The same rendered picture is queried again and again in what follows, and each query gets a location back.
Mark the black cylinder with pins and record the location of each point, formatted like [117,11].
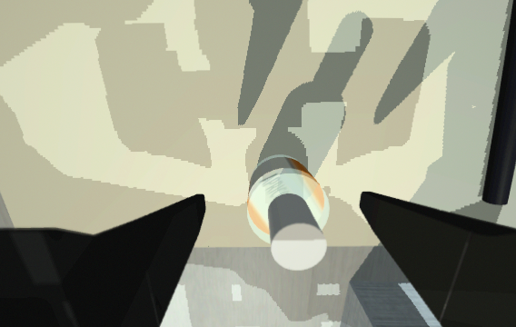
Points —
[502,157]

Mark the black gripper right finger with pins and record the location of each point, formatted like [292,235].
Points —
[463,268]

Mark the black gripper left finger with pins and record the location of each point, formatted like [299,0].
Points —
[120,277]

